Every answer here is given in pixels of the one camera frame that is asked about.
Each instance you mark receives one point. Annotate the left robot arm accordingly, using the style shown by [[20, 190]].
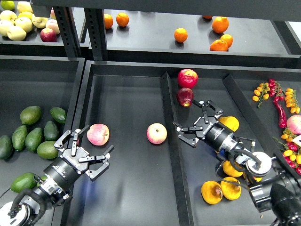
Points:
[[30, 205]]

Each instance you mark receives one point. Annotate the orange under shelf edge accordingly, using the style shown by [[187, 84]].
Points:
[[207, 17]]

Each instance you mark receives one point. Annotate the yellow pear with brown patch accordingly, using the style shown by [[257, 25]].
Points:
[[230, 170]]

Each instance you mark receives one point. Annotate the red apple on shelf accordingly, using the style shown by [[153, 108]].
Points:
[[48, 35]]

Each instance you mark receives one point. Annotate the yellow pear with stem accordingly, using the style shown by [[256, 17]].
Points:
[[231, 122]]

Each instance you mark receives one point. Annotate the dark green avocado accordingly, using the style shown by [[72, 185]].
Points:
[[51, 131], [58, 114]]

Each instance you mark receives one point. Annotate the pink apple left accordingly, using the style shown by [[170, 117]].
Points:
[[98, 134]]

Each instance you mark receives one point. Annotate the green avocado lower right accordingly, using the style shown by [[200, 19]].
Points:
[[41, 180]]

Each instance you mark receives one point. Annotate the black left tray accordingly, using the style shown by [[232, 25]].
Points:
[[47, 82]]

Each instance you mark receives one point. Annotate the pink apple right edge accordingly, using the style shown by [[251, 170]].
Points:
[[294, 124]]

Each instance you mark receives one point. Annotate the yellow pear bottom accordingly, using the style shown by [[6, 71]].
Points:
[[231, 188]]

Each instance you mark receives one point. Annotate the dark avocado left edge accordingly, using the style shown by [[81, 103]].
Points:
[[6, 147]]

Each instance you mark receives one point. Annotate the dark red apple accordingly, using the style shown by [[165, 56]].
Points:
[[185, 96]]

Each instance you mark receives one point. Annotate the red chili pepper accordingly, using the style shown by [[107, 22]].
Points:
[[282, 120]]

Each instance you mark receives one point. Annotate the green avocado top left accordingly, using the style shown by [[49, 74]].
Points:
[[30, 115]]

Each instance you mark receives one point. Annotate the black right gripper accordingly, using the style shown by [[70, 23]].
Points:
[[207, 128]]

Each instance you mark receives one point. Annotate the black centre tray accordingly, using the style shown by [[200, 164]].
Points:
[[148, 184]]

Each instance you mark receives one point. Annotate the pink apple centre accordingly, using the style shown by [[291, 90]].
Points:
[[156, 133]]

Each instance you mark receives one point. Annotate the orange cherry tomato bunch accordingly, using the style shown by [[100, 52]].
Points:
[[292, 101], [261, 93]]

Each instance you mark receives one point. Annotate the mixed cherry tomato bunch lower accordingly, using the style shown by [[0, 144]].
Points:
[[290, 150]]

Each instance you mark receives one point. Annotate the yellow pear with brown spot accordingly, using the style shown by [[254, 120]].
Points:
[[211, 192]]

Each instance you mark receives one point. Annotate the bright green avocado lower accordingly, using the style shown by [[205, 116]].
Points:
[[22, 182]]

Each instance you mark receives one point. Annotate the orange on shelf right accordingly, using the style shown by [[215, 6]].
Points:
[[228, 38]]

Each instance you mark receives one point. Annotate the black shelf post right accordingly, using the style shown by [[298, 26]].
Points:
[[96, 29]]

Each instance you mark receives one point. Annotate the green avocado row middle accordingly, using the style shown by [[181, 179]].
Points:
[[34, 139]]

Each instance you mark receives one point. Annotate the orange on shelf front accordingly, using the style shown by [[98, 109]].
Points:
[[219, 45]]

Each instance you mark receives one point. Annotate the black tray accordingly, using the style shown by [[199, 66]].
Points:
[[47, 82], [148, 184]]

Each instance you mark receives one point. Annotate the orange cherry tomato bunch right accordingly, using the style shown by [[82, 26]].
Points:
[[292, 101]]

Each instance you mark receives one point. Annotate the orange cherry tomato bunch left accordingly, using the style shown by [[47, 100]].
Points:
[[261, 93]]

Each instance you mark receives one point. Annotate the red cherry tomato bunch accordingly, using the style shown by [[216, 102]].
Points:
[[275, 89]]

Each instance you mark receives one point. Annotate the bright red apple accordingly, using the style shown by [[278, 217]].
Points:
[[187, 78]]

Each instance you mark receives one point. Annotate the orange on shelf centre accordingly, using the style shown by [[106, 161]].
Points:
[[180, 35]]

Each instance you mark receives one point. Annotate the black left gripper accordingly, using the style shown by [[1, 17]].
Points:
[[74, 162]]

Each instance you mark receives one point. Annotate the white label card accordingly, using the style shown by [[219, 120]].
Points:
[[297, 140]]

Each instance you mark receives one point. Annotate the green avocado row left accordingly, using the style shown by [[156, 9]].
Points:
[[19, 137]]

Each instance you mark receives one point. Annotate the large orange on shelf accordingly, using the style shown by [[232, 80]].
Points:
[[220, 24]]

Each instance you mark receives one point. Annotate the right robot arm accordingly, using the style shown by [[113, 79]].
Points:
[[281, 194]]

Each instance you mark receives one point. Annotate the light green avocado row right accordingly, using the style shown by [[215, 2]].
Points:
[[47, 150]]

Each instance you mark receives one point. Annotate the dark green avocado top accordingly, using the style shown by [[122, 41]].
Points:
[[58, 114]]

